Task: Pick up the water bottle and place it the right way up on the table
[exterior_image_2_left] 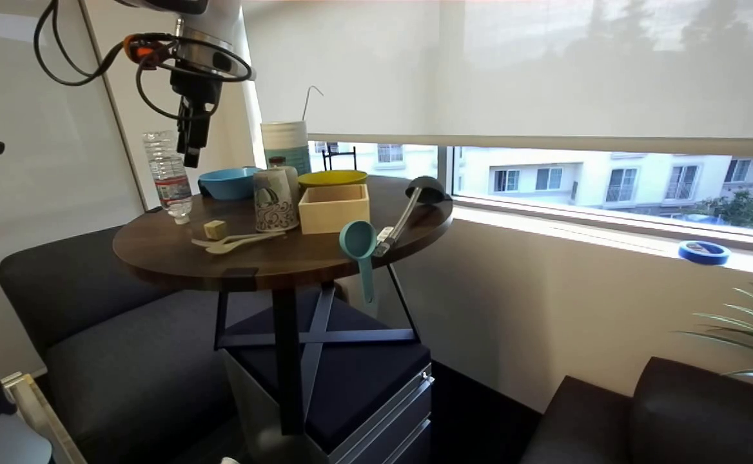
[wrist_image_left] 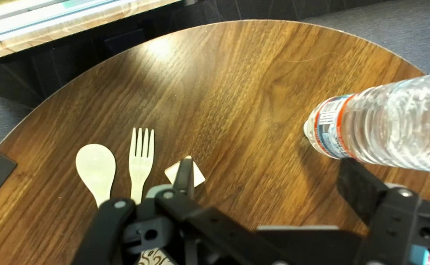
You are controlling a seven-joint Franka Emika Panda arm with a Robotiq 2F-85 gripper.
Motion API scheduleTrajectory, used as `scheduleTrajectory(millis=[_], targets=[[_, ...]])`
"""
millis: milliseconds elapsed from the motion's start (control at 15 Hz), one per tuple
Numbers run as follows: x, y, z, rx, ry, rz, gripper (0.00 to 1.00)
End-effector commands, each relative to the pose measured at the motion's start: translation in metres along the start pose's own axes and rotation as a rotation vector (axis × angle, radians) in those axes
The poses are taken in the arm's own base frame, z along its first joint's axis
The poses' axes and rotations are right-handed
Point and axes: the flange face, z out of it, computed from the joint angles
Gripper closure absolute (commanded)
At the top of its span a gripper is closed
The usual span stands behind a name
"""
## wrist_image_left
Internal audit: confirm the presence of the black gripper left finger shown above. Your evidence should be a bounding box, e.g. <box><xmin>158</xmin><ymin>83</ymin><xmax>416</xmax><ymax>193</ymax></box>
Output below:
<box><xmin>72</xmin><ymin>155</ymin><xmax>256</xmax><ymax>265</ymax></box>

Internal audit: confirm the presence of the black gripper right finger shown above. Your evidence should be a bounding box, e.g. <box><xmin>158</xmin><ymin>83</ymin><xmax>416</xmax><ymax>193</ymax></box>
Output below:
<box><xmin>335</xmin><ymin>158</ymin><xmax>430</xmax><ymax>265</ymax></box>

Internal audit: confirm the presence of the clear plastic water bottle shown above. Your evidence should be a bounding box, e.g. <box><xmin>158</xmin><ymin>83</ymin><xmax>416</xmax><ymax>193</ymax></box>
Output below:
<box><xmin>301</xmin><ymin>70</ymin><xmax>430</xmax><ymax>176</ymax></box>

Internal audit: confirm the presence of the patterned white mug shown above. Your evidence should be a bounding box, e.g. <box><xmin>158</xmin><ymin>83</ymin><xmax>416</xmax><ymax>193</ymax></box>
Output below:
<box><xmin>136</xmin><ymin>248</ymin><xmax>176</xmax><ymax>265</ymax></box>

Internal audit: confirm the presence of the wooden spoon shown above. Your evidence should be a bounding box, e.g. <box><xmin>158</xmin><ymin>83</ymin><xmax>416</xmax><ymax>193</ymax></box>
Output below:
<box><xmin>73</xmin><ymin>143</ymin><xmax>117</xmax><ymax>208</ymax></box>

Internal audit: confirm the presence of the window sill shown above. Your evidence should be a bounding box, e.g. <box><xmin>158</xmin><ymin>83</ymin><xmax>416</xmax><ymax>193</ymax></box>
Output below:
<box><xmin>0</xmin><ymin>0</ymin><xmax>182</xmax><ymax>65</ymax></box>

